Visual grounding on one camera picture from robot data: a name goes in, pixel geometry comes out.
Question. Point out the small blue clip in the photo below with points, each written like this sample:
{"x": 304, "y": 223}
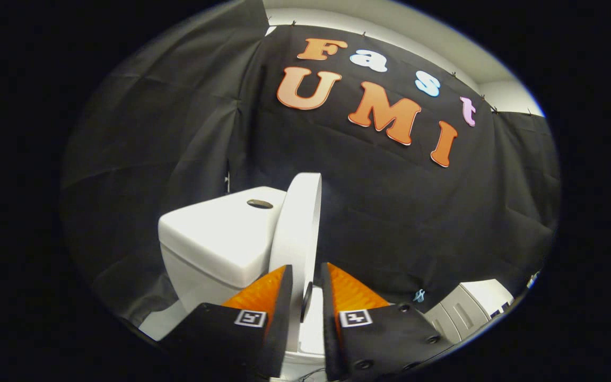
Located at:
{"x": 419, "y": 296}

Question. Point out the black backdrop cloth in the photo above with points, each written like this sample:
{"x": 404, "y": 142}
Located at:
{"x": 417, "y": 212}

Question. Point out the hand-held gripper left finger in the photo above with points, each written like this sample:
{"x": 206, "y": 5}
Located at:
{"x": 279, "y": 329}

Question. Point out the white toilet tank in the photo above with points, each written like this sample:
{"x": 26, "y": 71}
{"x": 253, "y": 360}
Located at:
{"x": 215, "y": 239}

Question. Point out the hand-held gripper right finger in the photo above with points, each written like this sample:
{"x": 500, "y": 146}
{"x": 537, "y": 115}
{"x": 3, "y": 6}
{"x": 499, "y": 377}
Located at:
{"x": 332, "y": 329}

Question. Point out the white toilet lid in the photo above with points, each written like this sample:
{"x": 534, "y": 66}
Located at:
{"x": 297, "y": 233}

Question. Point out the white drawer cabinet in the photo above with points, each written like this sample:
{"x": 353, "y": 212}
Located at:
{"x": 470, "y": 307}

